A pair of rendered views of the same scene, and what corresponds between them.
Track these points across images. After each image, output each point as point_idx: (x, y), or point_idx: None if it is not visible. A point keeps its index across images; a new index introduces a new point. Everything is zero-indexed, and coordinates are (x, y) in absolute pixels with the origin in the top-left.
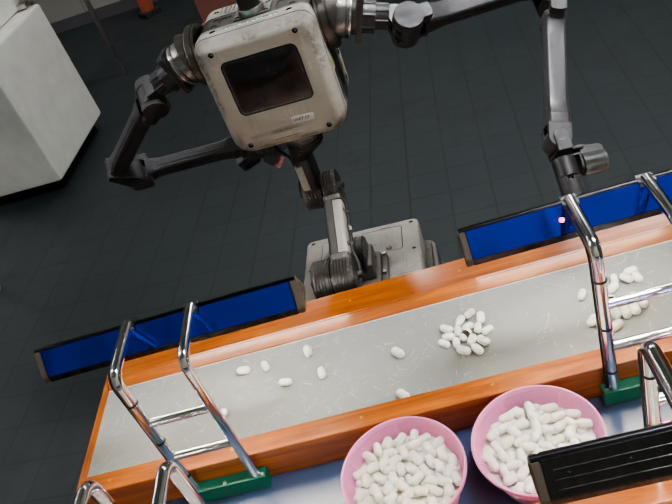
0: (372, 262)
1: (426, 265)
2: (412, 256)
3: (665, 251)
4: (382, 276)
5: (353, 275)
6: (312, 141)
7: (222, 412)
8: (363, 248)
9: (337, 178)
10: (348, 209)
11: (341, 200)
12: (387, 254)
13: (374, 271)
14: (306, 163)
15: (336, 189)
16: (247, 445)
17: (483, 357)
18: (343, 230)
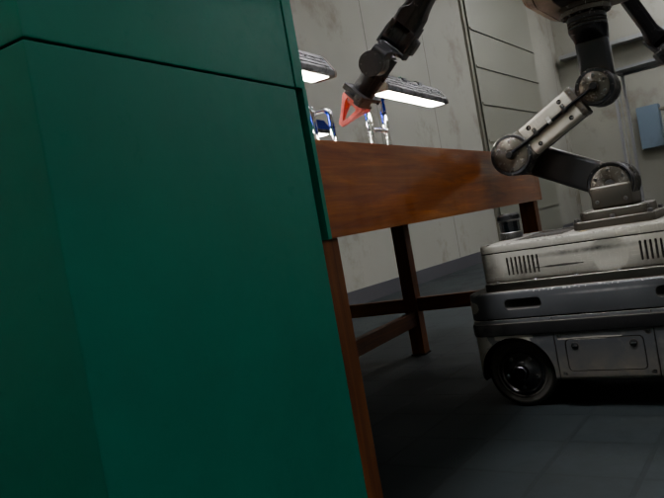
0: (594, 189)
1: (662, 258)
2: (638, 223)
3: None
4: (603, 215)
5: (494, 146)
6: (569, 25)
7: (371, 135)
8: (597, 170)
9: (597, 78)
10: (565, 107)
11: (563, 94)
12: (648, 212)
13: (591, 200)
14: (575, 48)
15: (576, 84)
16: None
17: None
18: (535, 116)
